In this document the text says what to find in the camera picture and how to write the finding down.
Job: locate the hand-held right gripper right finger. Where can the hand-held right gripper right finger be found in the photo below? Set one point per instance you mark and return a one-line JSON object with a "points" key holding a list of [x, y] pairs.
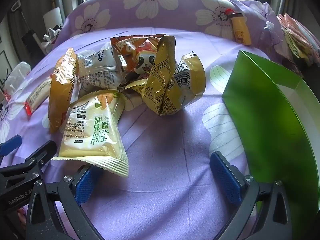
{"points": [[225, 180]]}

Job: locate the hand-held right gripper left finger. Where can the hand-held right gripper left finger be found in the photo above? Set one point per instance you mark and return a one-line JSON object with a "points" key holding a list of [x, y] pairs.
{"points": [[83, 187]]}

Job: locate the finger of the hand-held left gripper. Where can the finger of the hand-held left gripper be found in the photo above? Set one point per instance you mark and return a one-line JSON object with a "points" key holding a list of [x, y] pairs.
{"points": [[37, 157], [10, 145]]}

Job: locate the pale yellow snack packet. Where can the pale yellow snack packet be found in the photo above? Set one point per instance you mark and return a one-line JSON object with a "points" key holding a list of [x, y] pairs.
{"points": [[92, 135]]}

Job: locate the green cardboard box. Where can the green cardboard box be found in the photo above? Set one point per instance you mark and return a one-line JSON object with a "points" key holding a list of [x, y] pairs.
{"points": [[262, 120]]}

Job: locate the red panda snack packet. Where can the red panda snack packet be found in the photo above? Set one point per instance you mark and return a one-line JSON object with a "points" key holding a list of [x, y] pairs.
{"points": [[116, 42]]}

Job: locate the white snack stick red end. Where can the white snack stick red end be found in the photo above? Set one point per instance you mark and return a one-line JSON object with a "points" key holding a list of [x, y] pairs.
{"points": [[37, 96]]}

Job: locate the purple flowered bedsheet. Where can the purple flowered bedsheet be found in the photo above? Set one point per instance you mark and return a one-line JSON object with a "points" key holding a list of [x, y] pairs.
{"points": [[162, 155]]}

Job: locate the clear plastic bag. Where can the clear plastic bag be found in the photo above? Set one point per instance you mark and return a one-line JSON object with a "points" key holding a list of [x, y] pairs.
{"points": [[16, 76]]}

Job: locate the crumpled golden snack packet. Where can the crumpled golden snack packet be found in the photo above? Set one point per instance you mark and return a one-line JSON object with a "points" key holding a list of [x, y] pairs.
{"points": [[162, 97]]}

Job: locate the white grey snack packet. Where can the white grey snack packet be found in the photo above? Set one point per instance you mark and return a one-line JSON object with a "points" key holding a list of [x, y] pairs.
{"points": [[100, 75]]}

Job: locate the small yellow snack packet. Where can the small yellow snack packet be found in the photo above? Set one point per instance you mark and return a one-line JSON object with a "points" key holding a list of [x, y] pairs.
{"points": [[136, 83]]}

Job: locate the white plush toy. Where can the white plush toy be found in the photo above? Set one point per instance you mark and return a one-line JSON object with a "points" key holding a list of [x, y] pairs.
{"points": [[51, 36]]}

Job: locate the orange panda snack packet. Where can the orange panda snack packet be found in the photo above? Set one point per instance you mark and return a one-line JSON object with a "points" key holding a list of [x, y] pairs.
{"points": [[142, 60]]}

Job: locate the yellow bear print bottle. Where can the yellow bear print bottle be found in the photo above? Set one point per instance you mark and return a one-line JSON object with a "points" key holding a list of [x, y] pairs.
{"points": [[241, 30]]}

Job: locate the clear plastic bottle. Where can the clear plastic bottle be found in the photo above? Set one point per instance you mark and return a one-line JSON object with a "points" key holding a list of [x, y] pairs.
{"points": [[267, 35]]}

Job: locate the stack of folded clothes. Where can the stack of folded clothes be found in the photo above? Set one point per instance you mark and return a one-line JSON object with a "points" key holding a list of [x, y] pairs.
{"points": [[297, 40]]}

